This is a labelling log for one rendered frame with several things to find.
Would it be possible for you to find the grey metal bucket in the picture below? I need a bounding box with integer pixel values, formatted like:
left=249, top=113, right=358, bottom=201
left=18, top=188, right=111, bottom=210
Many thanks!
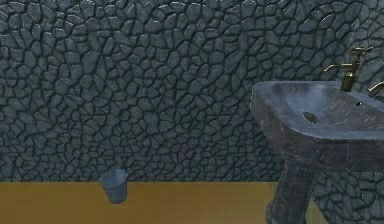
left=98, top=168, right=129, bottom=205

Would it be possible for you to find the brass tap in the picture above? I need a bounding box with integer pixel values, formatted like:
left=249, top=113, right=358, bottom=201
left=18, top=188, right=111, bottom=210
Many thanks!
left=323, top=45, right=375, bottom=93
left=367, top=81, right=384, bottom=95

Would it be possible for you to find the dark stone pedestal sink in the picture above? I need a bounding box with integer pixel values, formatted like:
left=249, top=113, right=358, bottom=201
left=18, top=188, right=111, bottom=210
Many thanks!
left=249, top=80, right=384, bottom=224

